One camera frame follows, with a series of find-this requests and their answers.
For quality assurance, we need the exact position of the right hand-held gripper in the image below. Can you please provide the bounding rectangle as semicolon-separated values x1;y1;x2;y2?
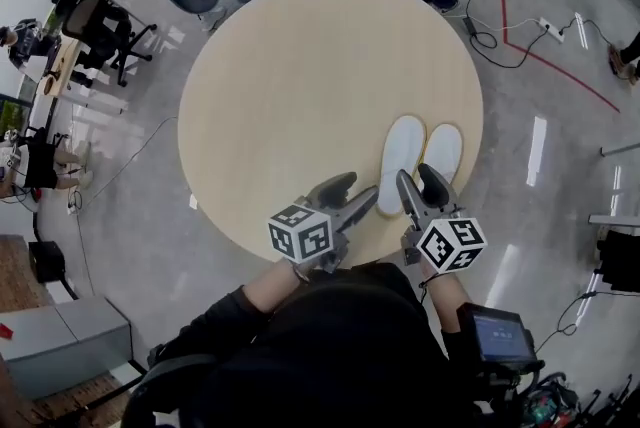
395;163;489;274

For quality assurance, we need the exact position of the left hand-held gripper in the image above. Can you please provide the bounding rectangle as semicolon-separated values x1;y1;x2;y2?
268;171;380;275

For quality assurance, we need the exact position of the white slipper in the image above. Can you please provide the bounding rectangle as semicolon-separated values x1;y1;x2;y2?
423;121;464;188
376;114;428;219

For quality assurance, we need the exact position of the person's left forearm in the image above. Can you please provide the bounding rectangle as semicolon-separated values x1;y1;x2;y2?
242;258;307;317

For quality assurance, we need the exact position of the person's right forearm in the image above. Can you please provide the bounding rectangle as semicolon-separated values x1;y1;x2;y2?
419;265;464;333

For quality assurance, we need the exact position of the round beige table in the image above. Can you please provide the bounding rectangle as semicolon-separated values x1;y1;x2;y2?
177;0;485;267

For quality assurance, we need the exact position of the black monitor with blue screen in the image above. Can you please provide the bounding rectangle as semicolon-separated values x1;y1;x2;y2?
457;301;539;367

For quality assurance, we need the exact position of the person's black shirt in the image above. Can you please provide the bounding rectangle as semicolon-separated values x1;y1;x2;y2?
119;263;501;428

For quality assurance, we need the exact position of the red floor tape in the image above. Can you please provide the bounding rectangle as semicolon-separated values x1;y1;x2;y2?
499;0;622;115

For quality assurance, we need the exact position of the white table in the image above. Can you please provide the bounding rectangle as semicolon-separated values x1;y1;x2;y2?
587;142;640;228

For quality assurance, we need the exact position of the black equipment pile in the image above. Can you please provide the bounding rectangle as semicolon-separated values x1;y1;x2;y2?
519;368;640;428

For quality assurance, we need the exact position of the black office chair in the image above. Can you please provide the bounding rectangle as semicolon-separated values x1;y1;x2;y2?
61;0;157;88

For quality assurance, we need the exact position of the black box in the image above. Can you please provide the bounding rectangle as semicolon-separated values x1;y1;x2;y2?
28;239;80;301

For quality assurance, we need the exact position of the wooden desk with white legs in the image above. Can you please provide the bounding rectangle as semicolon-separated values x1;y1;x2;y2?
33;34;132;113

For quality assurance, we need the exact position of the grey cabinet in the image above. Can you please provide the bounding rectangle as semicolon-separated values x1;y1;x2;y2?
0;296;133;400

